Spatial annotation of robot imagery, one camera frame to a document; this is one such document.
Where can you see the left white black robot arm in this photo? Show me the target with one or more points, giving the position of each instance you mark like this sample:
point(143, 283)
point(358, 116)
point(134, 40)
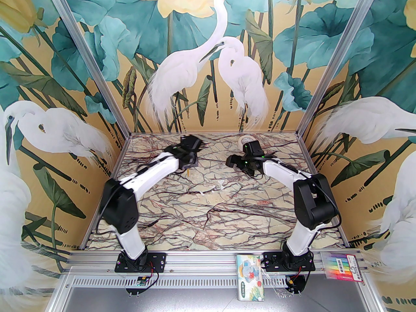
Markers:
point(152, 174)

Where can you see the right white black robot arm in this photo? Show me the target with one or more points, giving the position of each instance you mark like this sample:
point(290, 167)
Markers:
point(304, 239)

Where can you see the white masking tape roll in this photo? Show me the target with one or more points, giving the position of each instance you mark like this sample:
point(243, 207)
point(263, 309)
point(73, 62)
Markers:
point(242, 139)

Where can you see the cartoon elephant tissue pack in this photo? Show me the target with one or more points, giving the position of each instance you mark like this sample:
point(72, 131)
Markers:
point(250, 275)

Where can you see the perforated metal strip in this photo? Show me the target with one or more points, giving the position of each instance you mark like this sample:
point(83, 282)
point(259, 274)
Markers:
point(195, 281)

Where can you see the coloured marker pen pack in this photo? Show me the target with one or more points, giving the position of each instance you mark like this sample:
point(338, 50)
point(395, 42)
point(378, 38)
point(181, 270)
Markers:
point(343, 266)

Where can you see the small green circuit board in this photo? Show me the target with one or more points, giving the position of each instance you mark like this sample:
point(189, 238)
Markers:
point(140, 282)

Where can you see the aluminium side frame rail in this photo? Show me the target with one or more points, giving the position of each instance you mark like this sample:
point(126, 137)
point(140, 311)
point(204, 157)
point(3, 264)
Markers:
point(308, 154)
point(121, 154)

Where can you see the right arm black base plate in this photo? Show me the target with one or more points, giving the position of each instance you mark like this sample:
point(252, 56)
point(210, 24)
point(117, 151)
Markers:
point(269, 262)

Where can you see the aluminium front frame rail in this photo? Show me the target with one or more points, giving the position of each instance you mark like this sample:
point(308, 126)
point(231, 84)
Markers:
point(201, 262)

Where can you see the aluminium frame post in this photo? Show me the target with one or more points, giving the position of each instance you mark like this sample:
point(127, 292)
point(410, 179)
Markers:
point(335, 60)
point(92, 60)

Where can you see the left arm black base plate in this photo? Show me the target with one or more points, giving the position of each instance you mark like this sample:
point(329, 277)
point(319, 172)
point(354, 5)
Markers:
point(159, 262)

